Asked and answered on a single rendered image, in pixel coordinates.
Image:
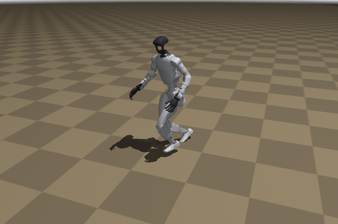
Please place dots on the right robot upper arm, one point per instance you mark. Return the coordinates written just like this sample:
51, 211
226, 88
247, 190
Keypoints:
152, 72

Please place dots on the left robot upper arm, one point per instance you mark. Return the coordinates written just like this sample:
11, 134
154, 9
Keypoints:
177, 62

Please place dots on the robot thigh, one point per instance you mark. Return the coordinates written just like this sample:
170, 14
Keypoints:
163, 99
165, 115

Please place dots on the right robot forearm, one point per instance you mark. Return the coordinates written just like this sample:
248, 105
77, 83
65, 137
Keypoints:
145, 81

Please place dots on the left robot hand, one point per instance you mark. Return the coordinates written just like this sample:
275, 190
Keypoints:
173, 104

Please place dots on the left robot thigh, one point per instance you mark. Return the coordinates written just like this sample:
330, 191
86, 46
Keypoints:
165, 115

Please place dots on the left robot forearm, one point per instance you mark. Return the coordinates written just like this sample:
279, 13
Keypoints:
183, 87

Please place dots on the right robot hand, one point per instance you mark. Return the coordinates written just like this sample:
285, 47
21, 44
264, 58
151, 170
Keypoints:
134, 90

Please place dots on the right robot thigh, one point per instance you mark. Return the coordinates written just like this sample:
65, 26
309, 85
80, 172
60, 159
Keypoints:
163, 99

